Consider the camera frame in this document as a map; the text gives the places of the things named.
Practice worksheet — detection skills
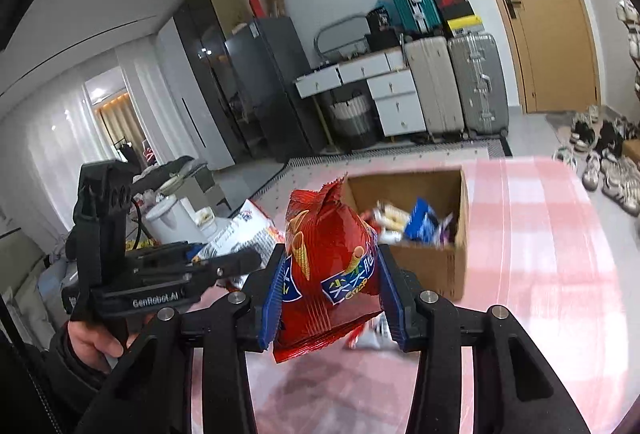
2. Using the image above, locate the red triangular snack bag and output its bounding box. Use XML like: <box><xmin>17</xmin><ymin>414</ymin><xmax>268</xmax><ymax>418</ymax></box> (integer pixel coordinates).
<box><xmin>272</xmin><ymin>174</ymin><xmax>386</xmax><ymax>365</ymax></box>

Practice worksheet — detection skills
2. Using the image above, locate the plain black shoebox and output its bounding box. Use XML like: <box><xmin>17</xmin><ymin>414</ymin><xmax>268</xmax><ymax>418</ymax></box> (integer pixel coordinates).
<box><xmin>440</xmin><ymin>2</ymin><xmax>476</xmax><ymax>22</ymax></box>

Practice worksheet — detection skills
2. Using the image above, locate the blue snack packet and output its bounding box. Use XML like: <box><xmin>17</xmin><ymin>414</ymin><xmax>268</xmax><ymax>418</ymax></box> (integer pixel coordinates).
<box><xmin>404</xmin><ymin>198</ymin><xmax>441</xmax><ymax>242</ymax></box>

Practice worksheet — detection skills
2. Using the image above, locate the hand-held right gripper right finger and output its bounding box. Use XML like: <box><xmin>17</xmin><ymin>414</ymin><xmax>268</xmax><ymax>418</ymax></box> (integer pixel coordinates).
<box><xmin>375</xmin><ymin>244</ymin><xmax>591</xmax><ymax>434</ymax></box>

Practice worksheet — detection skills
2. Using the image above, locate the tan curtain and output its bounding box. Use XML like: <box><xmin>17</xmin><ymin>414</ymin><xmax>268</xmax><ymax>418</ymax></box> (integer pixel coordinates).
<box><xmin>97</xmin><ymin>97</ymin><xmax>151</xmax><ymax>155</ymax></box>

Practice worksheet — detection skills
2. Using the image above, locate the dark cloth pile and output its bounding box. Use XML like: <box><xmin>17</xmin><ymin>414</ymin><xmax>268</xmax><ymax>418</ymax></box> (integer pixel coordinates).
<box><xmin>132</xmin><ymin>155</ymin><xmax>213</xmax><ymax>195</ymax></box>

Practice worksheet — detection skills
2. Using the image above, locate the white drawer desk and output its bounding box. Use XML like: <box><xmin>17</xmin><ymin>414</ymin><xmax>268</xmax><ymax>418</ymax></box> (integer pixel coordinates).
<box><xmin>294</xmin><ymin>49</ymin><xmax>428</xmax><ymax>150</ymax></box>

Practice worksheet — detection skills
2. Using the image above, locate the dark glass cabinet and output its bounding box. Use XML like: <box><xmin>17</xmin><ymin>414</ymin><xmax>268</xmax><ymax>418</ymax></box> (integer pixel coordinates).
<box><xmin>172</xmin><ymin>0</ymin><xmax>261</xmax><ymax>160</ymax></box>

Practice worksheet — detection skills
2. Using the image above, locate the brown cardboard box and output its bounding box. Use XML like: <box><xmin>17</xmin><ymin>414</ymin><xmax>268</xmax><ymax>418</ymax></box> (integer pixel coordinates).
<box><xmin>345</xmin><ymin>167</ymin><xmax>471</xmax><ymax>302</ymax></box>

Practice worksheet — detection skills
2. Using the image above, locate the woven laundry basket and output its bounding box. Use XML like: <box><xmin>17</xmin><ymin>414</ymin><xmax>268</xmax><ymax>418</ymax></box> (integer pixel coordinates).
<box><xmin>325</xmin><ymin>92</ymin><xmax>378</xmax><ymax>150</ymax></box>

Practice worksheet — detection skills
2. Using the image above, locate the white sheer curtain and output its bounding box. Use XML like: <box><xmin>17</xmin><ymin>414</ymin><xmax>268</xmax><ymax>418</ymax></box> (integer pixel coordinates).
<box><xmin>0</xmin><ymin>49</ymin><xmax>146</xmax><ymax>255</ymax></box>

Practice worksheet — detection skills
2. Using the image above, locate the scattered sneakers group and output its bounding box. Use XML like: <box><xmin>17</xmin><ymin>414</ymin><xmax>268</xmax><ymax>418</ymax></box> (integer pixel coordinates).
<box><xmin>550</xmin><ymin>104</ymin><xmax>640</xmax><ymax>215</ymax></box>

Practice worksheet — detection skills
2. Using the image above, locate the beige suitcase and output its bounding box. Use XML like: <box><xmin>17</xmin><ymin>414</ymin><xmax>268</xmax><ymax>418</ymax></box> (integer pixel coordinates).
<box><xmin>402</xmin><ymin>36</ymin><xmax>466</xmax><ymax>142</ymax></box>

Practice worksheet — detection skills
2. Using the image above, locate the person's left hand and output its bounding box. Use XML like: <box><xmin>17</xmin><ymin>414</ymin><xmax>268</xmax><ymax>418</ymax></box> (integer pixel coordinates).
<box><xmin>67</xmin><ymin>313</ymin><xmax>157</xmax><ymax>372</ymax></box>

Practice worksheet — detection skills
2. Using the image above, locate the grey box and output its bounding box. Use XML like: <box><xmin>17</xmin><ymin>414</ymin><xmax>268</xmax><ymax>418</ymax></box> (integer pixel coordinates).
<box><xmin>182</xmin><ymin>164</ymin><xmax>231</xmax><ymax>210</ymax></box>

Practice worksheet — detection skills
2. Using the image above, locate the white lidded pot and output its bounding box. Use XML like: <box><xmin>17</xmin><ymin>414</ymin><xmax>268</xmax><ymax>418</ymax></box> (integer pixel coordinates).
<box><xmin>145</xmin><ymin>197</ymin><xmax>193</xmax><ymax>245</ymax></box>

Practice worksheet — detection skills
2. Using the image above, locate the person's left forearm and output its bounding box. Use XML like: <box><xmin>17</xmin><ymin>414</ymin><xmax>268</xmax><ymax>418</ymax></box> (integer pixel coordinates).
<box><xmin>0</xmin><ymin>324</ymin><xmax>116</xmax><ymax>434</ymax></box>

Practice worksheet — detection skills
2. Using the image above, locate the beige sofa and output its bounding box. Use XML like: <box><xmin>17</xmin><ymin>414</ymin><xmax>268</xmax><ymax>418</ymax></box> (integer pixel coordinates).
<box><xmin>0</xmin><ymin>229</ymin><xmax>71</xmax><ymax>350</ymax></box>

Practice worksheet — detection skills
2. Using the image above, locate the tan wooden door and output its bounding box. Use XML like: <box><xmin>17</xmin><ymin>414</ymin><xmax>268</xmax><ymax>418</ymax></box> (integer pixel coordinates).
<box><xmin>455</xmin><ymin>0</ymin><xmax>601</xmax><ymax>114</ymax></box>

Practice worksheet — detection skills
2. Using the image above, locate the oval mirror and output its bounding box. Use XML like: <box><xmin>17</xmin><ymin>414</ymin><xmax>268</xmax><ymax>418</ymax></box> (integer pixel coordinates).
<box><xmin>313</xmin><ymin>14</ymin><xmax>368</xmax><ymax>60</ymax></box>

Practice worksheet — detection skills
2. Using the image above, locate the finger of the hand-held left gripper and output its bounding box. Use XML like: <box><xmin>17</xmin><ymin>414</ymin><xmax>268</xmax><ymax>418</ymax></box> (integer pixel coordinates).
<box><xmin>126</xmin><ymin>241</ymin><xmax>205</xmax><ymax>266</ymax></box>
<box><xmin>134</xmin><ymin>248</ymin><xmax>262</xmax><ymax>289</ymax></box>

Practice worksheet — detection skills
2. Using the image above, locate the yellow black shoebox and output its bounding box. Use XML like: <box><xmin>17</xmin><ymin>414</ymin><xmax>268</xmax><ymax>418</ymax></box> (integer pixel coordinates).
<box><xmin>446</xmin><ymin>14</ymin><xmax>483</xmax><ymax>38</ymax></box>

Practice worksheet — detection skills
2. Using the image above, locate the black printed paper bag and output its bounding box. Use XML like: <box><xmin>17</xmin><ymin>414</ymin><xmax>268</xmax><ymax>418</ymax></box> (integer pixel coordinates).
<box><xmin>366</xmin><ymin>9</ymin><xmax>396</xmax><ymax>35</ymax></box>

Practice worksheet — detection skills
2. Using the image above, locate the grey refrigerator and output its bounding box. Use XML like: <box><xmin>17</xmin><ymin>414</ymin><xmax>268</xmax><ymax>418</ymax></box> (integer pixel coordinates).
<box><xmin>224</xmin><ymin>17</ymin><xmax>326</xmax><ymax>162</ymax></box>

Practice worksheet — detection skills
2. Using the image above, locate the silver suitcase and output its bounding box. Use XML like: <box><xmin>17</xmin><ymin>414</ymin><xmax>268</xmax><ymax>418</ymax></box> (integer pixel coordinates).
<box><xmin>446</xmin><ymin>32</ymin><xmax>510</xmax><ymax>139</ymax></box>

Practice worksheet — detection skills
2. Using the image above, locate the large white printed snack bag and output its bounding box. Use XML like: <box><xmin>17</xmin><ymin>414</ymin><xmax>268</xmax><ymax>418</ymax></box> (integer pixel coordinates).
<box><xmin>192</xmin><ymin>199</ymin><xmax>286</xmax><ymax>275</ymax></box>

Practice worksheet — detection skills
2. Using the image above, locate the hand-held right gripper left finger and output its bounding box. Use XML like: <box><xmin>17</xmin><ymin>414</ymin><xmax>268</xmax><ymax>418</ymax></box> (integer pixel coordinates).
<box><xmin>85</xmin><ymin>241</ymin><xmax>288</xmax><ymax>434</ymax></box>

